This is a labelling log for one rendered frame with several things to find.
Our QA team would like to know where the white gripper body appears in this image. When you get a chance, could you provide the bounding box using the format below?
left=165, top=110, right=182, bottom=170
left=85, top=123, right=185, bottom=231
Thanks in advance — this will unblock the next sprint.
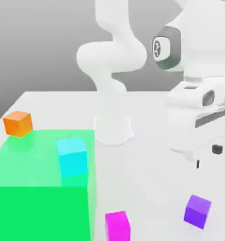
left=168, top=105, right=225, bottom=160

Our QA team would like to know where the small purple cube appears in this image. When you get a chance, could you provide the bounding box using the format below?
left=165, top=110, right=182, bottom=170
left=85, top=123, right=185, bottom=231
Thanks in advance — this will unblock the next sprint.
left=183, top=194, right=212, bottom=230

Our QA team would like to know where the small magenta cube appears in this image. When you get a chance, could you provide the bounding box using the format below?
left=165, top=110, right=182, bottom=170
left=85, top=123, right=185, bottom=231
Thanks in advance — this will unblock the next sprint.
left=104, top=210, right=132, bottom=241

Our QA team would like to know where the small cyan cube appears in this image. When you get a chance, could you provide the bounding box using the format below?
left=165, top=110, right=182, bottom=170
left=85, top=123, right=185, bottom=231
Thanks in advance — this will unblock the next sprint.
left=56, top=137, right=89, bottom=179

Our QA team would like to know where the small orange cube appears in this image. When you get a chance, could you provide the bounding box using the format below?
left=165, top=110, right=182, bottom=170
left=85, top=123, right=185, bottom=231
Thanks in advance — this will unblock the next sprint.
left=2, top=110, right=33, bottom=138

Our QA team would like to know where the large green box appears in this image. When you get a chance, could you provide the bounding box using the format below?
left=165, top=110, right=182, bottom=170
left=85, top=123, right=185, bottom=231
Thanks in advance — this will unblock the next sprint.
left=0, top=129, right=97, bottom=241

